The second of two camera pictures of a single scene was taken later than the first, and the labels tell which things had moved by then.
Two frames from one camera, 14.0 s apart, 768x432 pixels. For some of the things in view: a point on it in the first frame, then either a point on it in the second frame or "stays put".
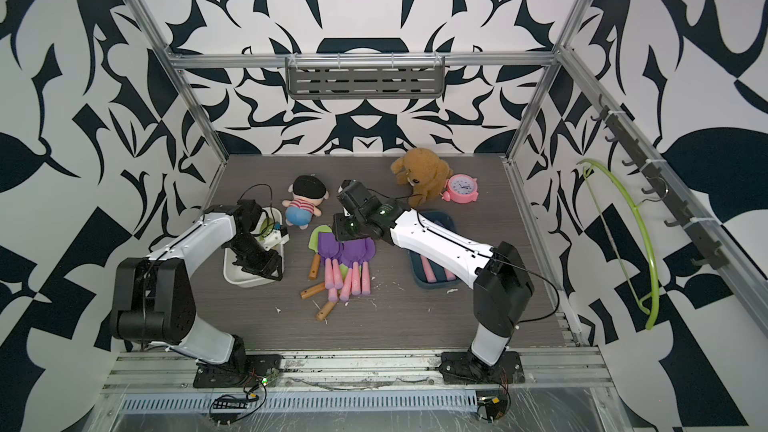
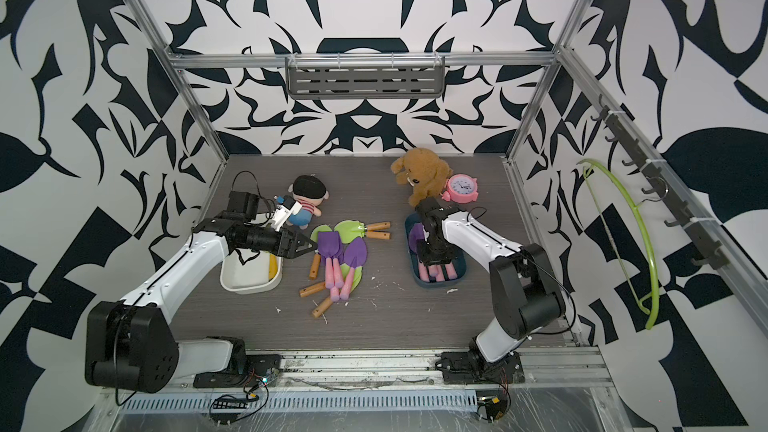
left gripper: [269, 268] to [296, 245]
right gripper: [338, 225] to [426, 259]
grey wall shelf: [365, 77] stays put
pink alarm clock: [460, 188] stays put
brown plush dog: [424, 172] stays put
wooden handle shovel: [312, 290] stays put
